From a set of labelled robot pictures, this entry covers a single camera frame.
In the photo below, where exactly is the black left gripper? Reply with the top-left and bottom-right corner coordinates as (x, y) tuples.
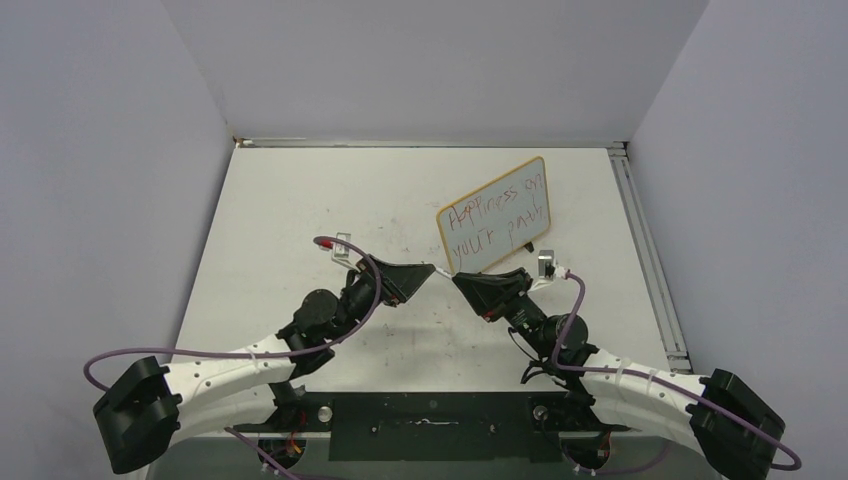
(329, 254), (433, 344)

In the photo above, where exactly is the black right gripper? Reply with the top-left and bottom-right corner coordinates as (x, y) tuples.
(453, 267), (555, 358)

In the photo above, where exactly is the silver marker pen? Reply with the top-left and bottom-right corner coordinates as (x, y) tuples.
(434, 265), (453, 279)

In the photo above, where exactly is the yellow-framed whiteboard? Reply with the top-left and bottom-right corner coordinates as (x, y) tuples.
(436, 156), (551, 274)

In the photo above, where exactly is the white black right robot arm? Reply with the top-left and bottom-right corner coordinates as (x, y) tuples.
(452, 268), (786, 479)

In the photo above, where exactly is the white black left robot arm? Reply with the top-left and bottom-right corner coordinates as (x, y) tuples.
(93, 256), (437, 474)

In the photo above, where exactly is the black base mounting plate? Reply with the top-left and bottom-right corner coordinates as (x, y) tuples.
(245, 391), (613, 462)

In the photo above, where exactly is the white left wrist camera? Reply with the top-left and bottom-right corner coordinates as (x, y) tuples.
(331, 232), (359, 271)

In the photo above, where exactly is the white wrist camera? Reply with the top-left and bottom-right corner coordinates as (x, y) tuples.
(331, 232), (359, 271)
(528, 249), (567, 292)

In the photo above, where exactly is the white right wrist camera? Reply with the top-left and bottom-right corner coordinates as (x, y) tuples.
(528, 249), (567, 292)

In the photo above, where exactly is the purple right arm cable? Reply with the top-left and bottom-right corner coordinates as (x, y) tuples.
(551, 270), (803, 477)

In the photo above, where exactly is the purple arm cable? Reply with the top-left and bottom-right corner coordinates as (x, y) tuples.
(551, 270), (803, 477)
(82, 235), (384, 480)

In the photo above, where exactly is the aluminium right side rail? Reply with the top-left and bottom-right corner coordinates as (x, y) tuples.
(607, 142), (692, 373)

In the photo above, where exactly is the aluminium rail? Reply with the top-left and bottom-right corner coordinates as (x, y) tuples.
(607, 142), (692, 373)
(234, 138), (627, 150)

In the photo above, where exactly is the aluminium back rail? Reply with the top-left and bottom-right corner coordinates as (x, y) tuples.
(234, 138), (627, 150)

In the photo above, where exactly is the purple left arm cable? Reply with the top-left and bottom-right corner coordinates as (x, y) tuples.
(82, 235), (384, 480)

